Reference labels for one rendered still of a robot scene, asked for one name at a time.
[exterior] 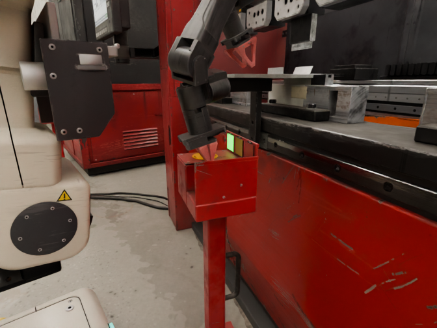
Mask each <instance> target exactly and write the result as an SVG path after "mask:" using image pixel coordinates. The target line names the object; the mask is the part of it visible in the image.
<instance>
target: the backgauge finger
mask: <svg viewBox="0 0 437 328"><path fill-rule="evenodd" d="M329 74H334V80H377V77H378V68H372V65H364V64H352V65H341V66H335V67H334V69H330V70H329ZM310 75H320V74H310Z"/></svg>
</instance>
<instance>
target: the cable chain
mask: <svg viewBox="0 0 437 328"><path fill-rule="evenodd" d="M384 75H392V76H395V75H437V62H425V63H417V64H415V63H412V64H393V65H389V64H388V65H386V69H385V72H384Z"/></svg>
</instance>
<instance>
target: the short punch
mask: <svg viewBox="0 0 437 328"><path fill-rule="evenodd" d="M316 26H317V14H314V13H311V14H308V15H305V16H302V17H299V18H295V19H293V20H291V34H290V45H292V48H291V51H296V50H301V49H309V48H312V43H313V41H315V34H316Z"/></svg>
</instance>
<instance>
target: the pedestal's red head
mask: <svg viewBox="0 0 437 328"><path fill-rule="evenodd" d="M229 132H230V131H228V130H226V150H216V152H215V154H216V155H218V157H217V158H215V159H214V161H204V160H202V159H194V158H193V157H192V155H194V154H197V153H198V152H193V153H186V154H177V155H178V156H177V164H178V191H179V193H180V195H181V197H182V199H183V200H184V202H185V204H186V205H187V207H188V209H189V211H190V213H191V214H192V216H193V218H194V220H195V221H196V222H202V221H208V220H213V219H220V218H224V217H231V216H235V215H242V214H246V213H253V212H255V211H256V194H257V179H258V157H259V156H258V148H259V144H258V143H255V142H254V141H251V140H249V139H246V138H244V137H242V136H240V135H237V134H235V133H233V132H230V133H233V136H234V153H233V152H232V151H230V150H228V149H227V140H228V133H229ZM237 136H240V137H242V140H243V141H244V143H243V157H240V156H238V155H237V154H235V137H237ZM247 140H248V141H251V142H252V144H253V145H254V156H252V157H245V141H246V142H247Z"/></svg>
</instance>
